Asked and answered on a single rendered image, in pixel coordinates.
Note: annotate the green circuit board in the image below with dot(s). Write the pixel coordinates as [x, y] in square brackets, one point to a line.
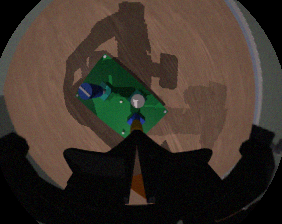
[119, 99]

